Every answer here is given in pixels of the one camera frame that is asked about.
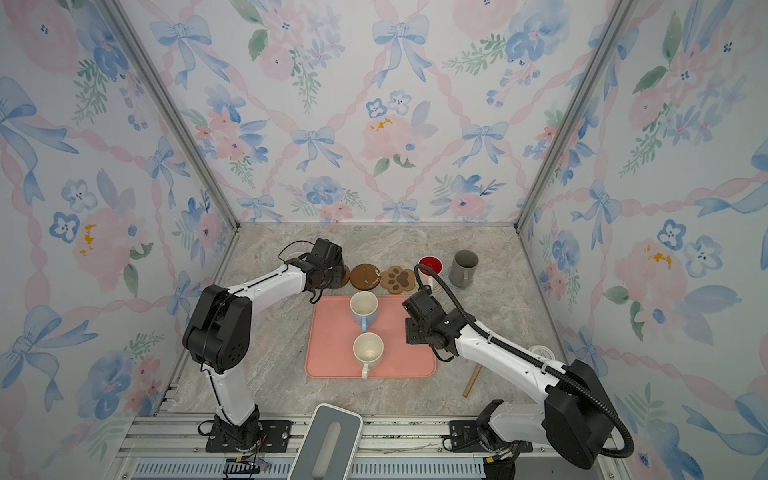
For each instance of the plain wooden round coaster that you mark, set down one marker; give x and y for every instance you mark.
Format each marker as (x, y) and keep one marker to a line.
(345, 276)

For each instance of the cork paw coaster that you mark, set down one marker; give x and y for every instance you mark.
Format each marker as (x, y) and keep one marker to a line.
(397, 280)

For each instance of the wooden mallet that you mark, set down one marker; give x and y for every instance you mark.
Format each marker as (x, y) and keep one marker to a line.
(471, 382)

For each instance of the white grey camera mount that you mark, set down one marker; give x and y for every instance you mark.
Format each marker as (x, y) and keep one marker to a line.
(329, 446)

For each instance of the pink mug red inside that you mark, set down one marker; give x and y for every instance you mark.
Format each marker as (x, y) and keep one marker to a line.
(434, 264)

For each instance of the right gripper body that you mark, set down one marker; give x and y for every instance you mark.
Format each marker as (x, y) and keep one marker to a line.
(416, 333)

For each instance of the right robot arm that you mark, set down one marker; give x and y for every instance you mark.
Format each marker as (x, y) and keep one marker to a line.
(572, 414)

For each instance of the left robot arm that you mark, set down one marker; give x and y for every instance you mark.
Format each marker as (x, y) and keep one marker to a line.
(217, 336)

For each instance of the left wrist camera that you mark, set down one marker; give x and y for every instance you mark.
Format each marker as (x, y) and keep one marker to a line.
(327, 251)

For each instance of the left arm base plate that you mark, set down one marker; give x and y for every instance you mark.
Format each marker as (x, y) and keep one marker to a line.
(264, 436)

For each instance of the cream white mug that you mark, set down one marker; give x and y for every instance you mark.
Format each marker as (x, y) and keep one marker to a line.
(368, 349)

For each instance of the grey mug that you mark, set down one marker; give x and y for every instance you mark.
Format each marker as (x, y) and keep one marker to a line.
(463, 268)

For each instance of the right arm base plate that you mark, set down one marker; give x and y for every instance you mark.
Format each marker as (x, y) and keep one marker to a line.
(466, 436)

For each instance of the pink tray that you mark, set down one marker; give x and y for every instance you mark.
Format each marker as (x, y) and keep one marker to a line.
(339, 348)

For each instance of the white lidded cup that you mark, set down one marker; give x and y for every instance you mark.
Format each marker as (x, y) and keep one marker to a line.
(542, 352)

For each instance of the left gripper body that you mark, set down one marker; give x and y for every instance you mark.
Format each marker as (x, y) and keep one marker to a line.
(334, 277)

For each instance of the light blue mug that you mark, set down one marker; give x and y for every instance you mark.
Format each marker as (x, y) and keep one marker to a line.
(364, 307)

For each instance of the dark brown round coaster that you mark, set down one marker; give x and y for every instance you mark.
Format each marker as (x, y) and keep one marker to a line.
(365, 277)

